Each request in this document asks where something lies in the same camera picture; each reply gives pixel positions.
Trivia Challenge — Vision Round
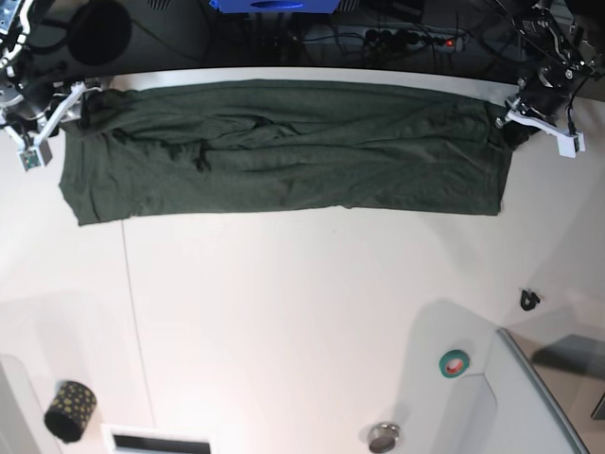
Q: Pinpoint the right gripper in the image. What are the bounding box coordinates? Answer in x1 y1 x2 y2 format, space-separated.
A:
1 79 91 131

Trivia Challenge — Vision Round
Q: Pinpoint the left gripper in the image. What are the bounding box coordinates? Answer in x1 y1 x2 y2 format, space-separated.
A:
503 70 573 150

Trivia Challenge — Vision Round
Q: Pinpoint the dark green t-shirt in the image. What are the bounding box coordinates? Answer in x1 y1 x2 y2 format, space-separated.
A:
60 80 514 225

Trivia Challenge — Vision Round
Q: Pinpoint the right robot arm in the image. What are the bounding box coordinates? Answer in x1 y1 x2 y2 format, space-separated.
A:
1 1 90 132

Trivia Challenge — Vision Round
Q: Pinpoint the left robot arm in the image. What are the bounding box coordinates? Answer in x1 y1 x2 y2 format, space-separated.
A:
487 1 604 158

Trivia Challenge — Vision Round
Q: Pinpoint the black round stand base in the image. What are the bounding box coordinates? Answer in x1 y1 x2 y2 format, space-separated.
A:
67 1 132 66

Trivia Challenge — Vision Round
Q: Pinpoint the white power strip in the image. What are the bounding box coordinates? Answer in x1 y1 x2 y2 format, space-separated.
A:
336 26 470 53

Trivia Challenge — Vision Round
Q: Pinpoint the small black clip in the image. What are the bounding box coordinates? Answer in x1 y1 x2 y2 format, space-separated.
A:
519 288 542 312

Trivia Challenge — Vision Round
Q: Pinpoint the blue box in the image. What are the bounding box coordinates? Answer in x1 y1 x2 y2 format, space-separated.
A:
209 0 339 14

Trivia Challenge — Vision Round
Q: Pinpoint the green tape roll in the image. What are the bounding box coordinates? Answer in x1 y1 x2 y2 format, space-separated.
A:
439 349 471 378

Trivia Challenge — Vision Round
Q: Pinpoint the black gold dotted cup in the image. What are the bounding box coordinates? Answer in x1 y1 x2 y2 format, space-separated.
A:
43 381 97 444

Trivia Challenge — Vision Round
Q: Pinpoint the white slotted tray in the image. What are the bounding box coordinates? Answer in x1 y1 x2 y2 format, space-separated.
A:
101 424 213 454

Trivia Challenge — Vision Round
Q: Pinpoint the round metal tin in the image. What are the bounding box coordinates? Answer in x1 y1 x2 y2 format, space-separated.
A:
367 422 401 454

